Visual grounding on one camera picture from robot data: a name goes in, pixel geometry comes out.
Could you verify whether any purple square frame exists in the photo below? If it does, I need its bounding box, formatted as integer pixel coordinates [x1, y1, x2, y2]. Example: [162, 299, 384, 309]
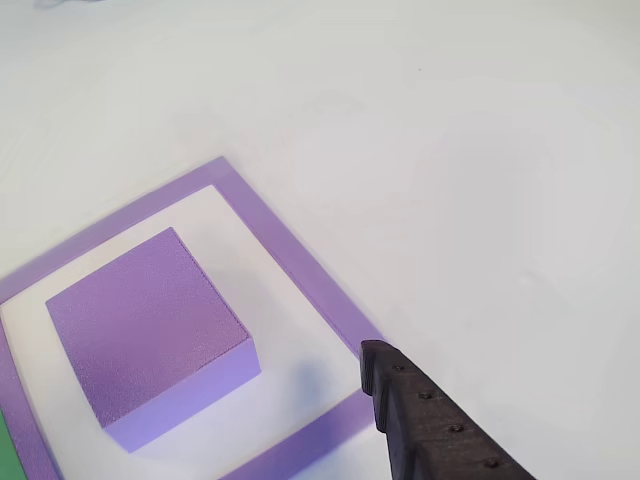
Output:
[0, 155, 387, 480]

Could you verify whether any green square frame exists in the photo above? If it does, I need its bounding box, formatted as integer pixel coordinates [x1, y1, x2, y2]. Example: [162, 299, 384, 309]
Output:
[0, 409, 27, 480]

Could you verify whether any purple square block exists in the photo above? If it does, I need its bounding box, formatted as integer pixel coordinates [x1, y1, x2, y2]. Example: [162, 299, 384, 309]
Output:
[44, 227, 263, 454]

